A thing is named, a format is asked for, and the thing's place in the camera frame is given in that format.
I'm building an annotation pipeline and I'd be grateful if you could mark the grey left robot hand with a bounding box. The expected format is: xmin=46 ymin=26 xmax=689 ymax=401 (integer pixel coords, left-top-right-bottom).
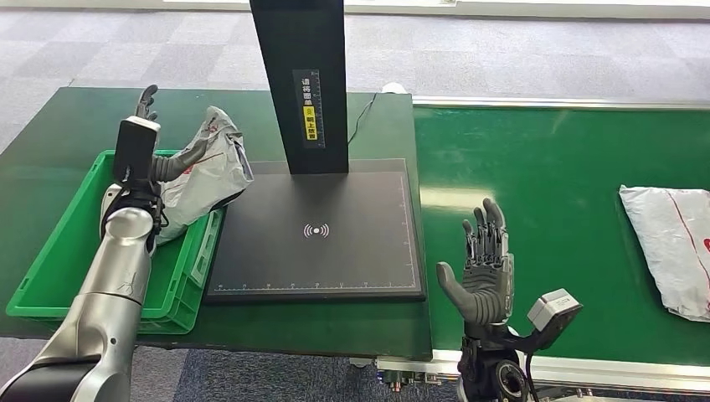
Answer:
xmin=134 ymin=84 xmax=215 ymax=184

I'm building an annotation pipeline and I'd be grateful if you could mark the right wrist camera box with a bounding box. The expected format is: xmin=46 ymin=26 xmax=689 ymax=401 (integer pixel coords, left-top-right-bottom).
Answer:
xmin=525 ymin=287 xmax=584 ymax=334

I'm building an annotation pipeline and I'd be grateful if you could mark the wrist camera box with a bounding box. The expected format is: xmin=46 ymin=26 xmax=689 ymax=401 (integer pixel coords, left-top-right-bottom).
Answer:
xmin=112 ymin=115 xmax=162 ymax=185
xmin=525 ymin=287 xmax=584 ymax=334

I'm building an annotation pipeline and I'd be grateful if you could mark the black inbound scanner machine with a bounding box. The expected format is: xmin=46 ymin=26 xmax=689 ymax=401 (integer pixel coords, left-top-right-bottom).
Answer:
xmin=203 ymin=0 xmax=427 ymax=305

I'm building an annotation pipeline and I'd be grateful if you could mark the yellow black ruler label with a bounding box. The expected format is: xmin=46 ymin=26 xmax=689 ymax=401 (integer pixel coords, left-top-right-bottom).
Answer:
xmin=292 ymin=69 xmax=327 ymax=150

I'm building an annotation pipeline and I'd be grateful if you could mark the green plastic crate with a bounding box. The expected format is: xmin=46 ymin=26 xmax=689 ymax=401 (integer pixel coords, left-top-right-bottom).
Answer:
xmin=5 ymin=148 xmax=226 ymax=337

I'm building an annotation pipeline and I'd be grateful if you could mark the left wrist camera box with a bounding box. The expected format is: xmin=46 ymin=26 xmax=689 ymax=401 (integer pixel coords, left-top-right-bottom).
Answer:
xmin=112 ymin=115 xmax=162 ymax=185

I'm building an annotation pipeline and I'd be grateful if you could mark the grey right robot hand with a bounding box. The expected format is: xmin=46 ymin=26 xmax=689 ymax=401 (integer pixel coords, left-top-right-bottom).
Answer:
xmin=435 ymin=198 xmax=516 ymax=328

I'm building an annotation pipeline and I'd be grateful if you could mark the thin black cable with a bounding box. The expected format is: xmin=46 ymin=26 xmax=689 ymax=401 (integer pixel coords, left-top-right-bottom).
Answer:
xmin=347 ymin=91 xmax=379 ymax=147

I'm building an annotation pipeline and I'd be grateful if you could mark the grey poly mailer package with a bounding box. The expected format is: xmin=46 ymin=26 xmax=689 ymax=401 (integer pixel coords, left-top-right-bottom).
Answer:
xmin=152 ymin=105 xmax=255 ymax=246
xmin=618 ymin=184 xmax=710 ymax=324

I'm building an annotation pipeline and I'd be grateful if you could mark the green conveyor belt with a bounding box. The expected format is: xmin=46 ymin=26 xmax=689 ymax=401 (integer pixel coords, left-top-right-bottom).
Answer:
xmin=349 ymin=95 xmax=710 ymax=402

